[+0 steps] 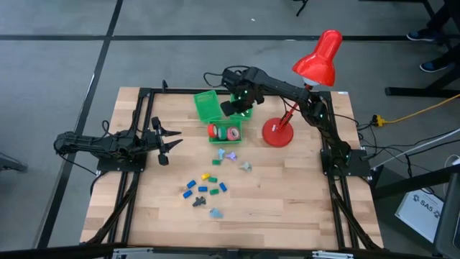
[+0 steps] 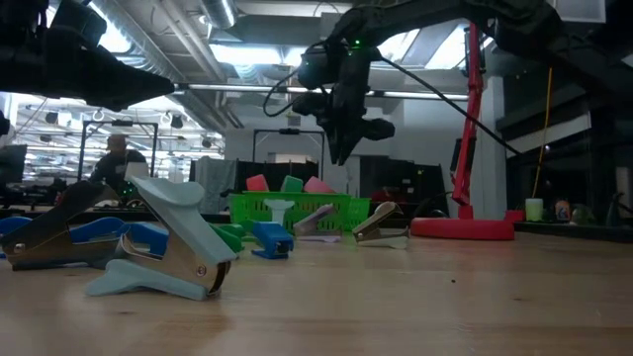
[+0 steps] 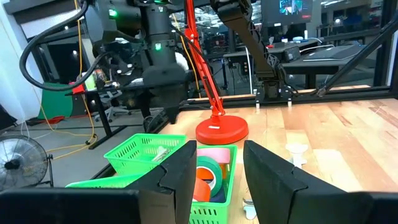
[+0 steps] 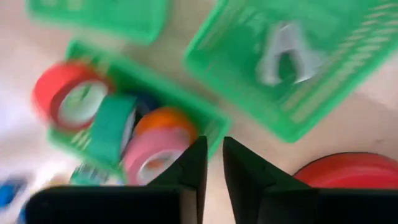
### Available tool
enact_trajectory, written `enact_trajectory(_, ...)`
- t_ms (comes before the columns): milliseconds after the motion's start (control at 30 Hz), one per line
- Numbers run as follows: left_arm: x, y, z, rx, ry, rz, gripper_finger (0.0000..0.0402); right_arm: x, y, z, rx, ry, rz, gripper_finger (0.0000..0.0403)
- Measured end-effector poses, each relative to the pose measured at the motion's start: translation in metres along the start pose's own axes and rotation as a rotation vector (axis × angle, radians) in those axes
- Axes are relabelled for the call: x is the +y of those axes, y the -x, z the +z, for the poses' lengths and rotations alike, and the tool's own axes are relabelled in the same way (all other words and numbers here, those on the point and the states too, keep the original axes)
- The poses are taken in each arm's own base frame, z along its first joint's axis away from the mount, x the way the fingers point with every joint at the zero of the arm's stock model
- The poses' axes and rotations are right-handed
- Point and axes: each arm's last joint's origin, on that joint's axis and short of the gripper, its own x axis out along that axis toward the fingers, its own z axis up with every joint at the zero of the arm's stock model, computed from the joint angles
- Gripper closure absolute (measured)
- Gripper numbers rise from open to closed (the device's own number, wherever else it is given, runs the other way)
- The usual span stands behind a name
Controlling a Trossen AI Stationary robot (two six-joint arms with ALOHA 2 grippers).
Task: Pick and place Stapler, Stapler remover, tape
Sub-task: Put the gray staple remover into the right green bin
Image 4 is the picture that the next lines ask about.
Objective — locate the white staple remover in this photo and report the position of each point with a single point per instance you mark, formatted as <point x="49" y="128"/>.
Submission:
<point x="289" y="53"/>

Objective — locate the orange tape roll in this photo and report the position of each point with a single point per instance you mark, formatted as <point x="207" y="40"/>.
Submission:
<point x="166" y="119"/>

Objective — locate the green stapler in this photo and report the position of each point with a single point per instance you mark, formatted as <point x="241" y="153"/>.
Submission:
<point x="88" y="175"/>

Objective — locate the red tape roll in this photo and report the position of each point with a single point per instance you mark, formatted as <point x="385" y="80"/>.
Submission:
<point x="53" y="84"/>

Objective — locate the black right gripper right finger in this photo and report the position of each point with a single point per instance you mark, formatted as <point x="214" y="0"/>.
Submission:
<point x="264" y="202"/>

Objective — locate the pink tape roll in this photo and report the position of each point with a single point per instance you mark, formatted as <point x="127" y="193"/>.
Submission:
<point x="152" y="146"/>

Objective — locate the green plastic basket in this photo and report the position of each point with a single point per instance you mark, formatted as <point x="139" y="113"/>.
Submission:
<point x="186" y="109"/>
<point x="99" y="15"/>
<point x="236" y="62"/>

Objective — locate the red desk lamp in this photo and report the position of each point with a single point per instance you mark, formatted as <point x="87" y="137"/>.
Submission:
<point x="351" y="171"/>

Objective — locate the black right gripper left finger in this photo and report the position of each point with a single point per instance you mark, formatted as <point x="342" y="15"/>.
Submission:
<point x="174" y="202"/>

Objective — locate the blue stapler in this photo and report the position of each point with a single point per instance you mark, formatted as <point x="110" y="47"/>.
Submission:
<point x="9" y="190"/>

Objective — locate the green tape roll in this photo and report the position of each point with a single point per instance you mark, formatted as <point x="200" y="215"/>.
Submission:
<point x="109" y="127"/>

